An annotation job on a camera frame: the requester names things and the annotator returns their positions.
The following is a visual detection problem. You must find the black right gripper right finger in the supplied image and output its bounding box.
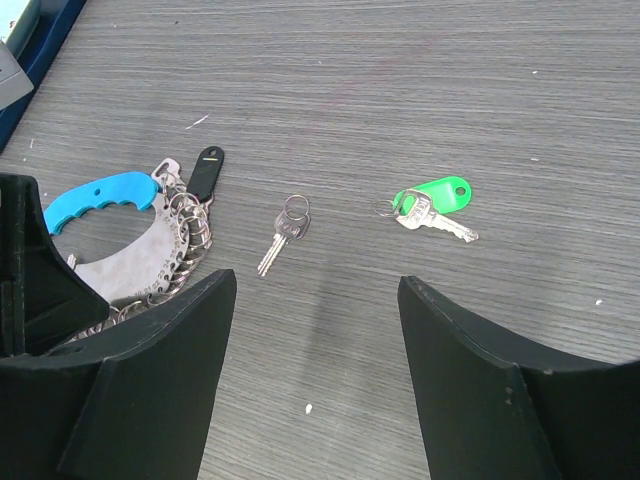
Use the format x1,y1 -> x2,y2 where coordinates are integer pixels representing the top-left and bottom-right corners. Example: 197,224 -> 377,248
398,276 -> 620,479

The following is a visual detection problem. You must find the dark blue tray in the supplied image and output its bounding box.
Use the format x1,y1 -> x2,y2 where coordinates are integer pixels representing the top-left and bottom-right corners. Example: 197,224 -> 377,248
1,0 -> 85,146

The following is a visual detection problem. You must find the silver key with ring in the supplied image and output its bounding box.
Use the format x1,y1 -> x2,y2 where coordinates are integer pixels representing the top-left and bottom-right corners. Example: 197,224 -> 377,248
257,194 -> 311,277

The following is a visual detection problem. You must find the green tag with key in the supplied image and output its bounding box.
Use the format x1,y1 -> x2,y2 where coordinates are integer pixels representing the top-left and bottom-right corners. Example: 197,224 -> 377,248
374,176 -> 479,243

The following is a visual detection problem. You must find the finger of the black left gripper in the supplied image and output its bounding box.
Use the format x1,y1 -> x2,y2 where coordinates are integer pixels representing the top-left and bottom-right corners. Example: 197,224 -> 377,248
1,173 -> 110,357

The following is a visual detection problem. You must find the black key tag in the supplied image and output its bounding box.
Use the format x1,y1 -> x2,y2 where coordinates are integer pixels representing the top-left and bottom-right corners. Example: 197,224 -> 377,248
187,146 -> 225,203

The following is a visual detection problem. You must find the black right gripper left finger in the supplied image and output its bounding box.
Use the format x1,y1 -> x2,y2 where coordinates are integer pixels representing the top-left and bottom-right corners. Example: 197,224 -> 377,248
46,269 -> 237,479

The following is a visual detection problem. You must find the pale green rectangular plate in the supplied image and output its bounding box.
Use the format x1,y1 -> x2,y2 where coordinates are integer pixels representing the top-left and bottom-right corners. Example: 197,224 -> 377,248
0,0 -> 41,59

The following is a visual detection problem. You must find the steel key organizer blue handle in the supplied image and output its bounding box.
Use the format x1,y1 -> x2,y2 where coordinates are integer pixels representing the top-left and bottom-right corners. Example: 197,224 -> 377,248
42,158 -> 216,346

